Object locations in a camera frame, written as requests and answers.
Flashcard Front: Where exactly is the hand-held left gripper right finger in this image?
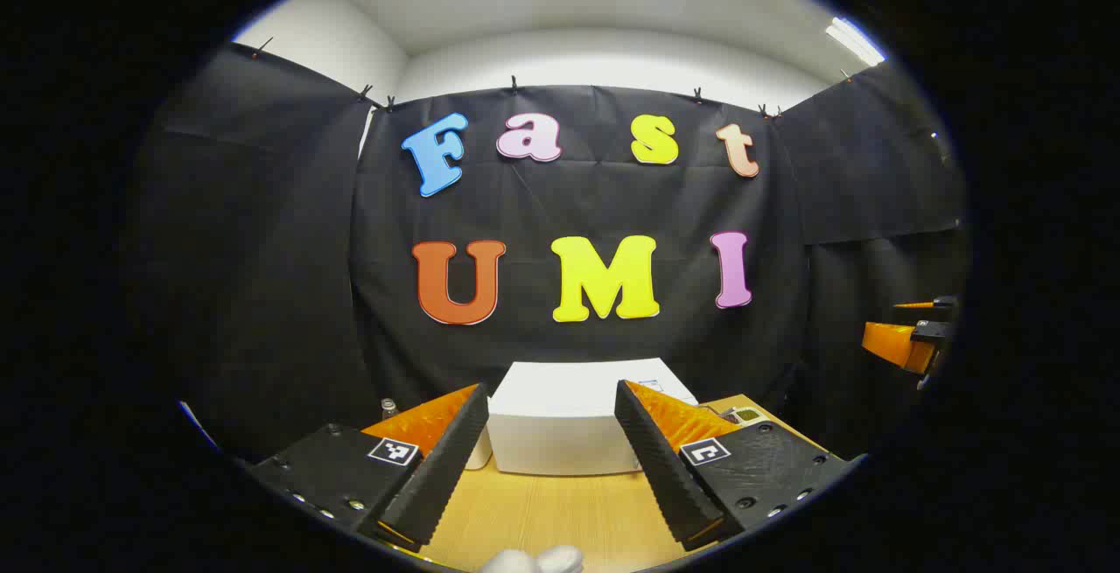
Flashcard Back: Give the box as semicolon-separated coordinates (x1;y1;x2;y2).
614;380;865;552

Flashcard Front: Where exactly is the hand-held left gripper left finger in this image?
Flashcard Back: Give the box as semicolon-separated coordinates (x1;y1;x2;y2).
248;383;490;551

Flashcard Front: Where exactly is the white microwave oven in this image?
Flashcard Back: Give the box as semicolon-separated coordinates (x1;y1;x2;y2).
486;360;701;477

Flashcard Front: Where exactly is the ceiling light panel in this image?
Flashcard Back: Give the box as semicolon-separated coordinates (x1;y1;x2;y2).
825;17;886;67

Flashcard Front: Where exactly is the black backdrop cloth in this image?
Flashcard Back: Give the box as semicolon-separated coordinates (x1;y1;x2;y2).
131;39;972;469

